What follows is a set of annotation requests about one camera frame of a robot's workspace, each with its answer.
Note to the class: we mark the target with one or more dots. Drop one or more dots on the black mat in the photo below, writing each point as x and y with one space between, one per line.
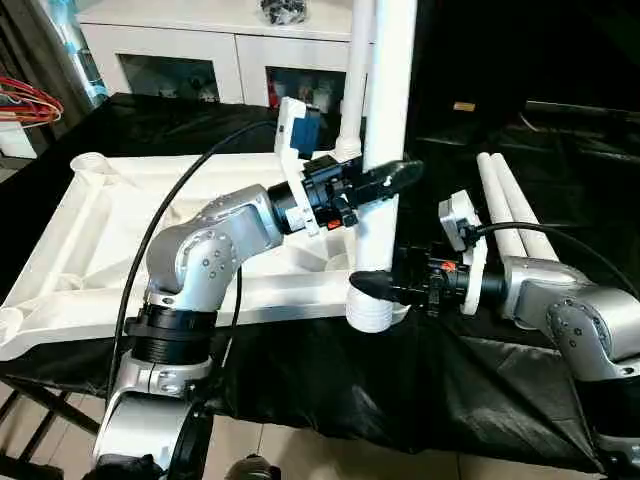
400 390

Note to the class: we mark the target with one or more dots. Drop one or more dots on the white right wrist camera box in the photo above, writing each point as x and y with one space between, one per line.
460 220

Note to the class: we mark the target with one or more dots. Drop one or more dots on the grey object on cabinet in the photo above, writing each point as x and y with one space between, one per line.
285 10

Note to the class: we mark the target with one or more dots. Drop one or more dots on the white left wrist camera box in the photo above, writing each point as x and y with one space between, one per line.
295 130

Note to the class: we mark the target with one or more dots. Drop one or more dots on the white plastic table leg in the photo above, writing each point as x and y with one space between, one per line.
525 215
495 200
390 100
356 70

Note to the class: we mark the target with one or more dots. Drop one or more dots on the white cabinet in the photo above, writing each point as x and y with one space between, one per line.
230 45

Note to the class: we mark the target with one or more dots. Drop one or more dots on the small yellow tag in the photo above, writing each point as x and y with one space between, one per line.
464 106

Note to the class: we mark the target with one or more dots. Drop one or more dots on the black folding table frame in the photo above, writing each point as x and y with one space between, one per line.
35 440

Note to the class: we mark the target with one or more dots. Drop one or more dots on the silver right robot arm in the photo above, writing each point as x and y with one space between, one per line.
570 305

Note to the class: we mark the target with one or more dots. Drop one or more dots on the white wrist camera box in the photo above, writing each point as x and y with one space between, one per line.
295 130
460 220

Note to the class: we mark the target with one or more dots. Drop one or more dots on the white plastic table top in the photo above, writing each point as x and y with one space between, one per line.
90 230

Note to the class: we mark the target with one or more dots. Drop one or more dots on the grey robot foot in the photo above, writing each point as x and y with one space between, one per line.
252 470

